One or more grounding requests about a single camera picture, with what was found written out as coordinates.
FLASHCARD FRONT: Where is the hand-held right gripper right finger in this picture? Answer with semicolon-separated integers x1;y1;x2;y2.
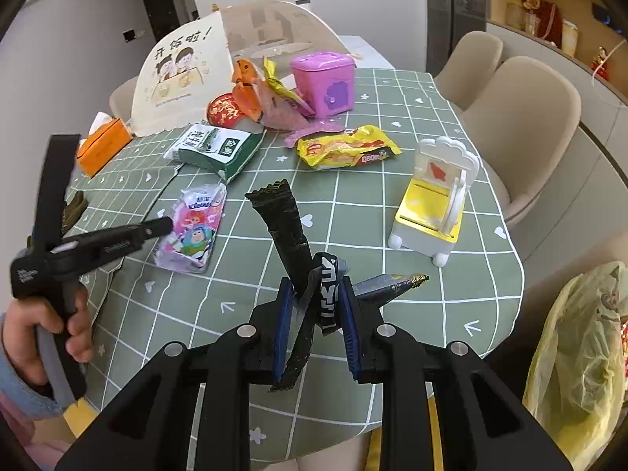
342;277;575;471

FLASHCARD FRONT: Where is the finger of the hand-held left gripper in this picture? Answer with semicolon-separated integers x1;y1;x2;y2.
49;216;175;270
32;134;82;252

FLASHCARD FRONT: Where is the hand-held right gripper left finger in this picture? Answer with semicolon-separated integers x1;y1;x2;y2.
54;277;298;471

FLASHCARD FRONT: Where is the cartoon-print tissue pack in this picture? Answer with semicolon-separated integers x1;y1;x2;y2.
153;183;228;274

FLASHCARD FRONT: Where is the black snack wrapper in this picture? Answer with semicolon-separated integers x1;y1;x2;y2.
244;179;431;393

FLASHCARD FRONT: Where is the red gold-printed can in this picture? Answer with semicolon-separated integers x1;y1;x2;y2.
206;92;252;131

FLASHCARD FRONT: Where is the person's left forearm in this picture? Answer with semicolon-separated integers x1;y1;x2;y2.
0;313;67;421

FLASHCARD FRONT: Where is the person's left hand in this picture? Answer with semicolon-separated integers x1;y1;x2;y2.
1;296;95;386

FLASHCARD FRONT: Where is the orange tissue box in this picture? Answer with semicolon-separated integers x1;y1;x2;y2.
76;112;136;178

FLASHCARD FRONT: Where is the beige dining chair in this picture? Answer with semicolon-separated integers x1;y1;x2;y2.
109;76;141;119
461;55;582;229
216;0;340;60
434;31;505;105

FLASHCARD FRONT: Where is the green checked tablecloth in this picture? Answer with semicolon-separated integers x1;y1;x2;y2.
64;66;527;471

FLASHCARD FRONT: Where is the green and white carton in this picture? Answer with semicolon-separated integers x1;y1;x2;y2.
164;124;265;185

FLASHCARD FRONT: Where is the white paper bag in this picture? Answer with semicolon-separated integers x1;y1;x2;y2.
130;10;237;137

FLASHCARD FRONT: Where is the yellow white toy chair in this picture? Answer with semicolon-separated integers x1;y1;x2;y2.
387;136;480;268

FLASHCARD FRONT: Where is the person's pink clothing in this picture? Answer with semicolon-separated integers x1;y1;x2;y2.
0;391;74;471

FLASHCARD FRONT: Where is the yellow snack packet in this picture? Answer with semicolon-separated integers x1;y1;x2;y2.
296;125;402;172

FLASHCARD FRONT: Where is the orange snack wrapper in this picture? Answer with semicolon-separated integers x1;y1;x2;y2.
230;58;268;123

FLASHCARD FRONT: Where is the pink transparent wrapper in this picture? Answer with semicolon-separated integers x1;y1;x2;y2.
257;92;311;131

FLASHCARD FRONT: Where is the dark doorway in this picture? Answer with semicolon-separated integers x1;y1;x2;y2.
139;0;176;44

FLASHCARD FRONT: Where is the pink plastic lid piece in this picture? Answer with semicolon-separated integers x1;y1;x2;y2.
283;120;347;149

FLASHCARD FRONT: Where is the small yellow wrapper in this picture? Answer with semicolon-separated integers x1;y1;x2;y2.
262;56;308;107

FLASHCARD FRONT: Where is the yellow plastic bag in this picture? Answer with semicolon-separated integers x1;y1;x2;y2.
522;261;628;458

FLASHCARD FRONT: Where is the pink tin box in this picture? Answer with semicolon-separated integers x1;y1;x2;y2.
289;51;357;119

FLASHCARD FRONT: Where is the dark tall cabinet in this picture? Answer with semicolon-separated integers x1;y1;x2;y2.
424;0;491;78

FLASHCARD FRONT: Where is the small red ornament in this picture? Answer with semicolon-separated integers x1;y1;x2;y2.
590;46;612;82

